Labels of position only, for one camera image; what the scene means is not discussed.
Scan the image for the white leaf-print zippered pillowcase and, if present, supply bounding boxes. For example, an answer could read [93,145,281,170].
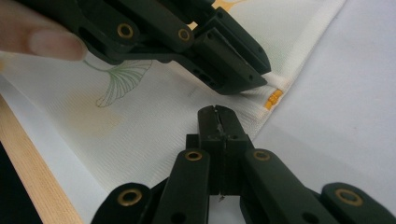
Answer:
[0,0,348,195]

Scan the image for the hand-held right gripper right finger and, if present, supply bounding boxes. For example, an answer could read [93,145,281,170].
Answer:
[216,105,254,196]

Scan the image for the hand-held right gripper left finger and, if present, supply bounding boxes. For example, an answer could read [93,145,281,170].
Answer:
[185,105,226,196]

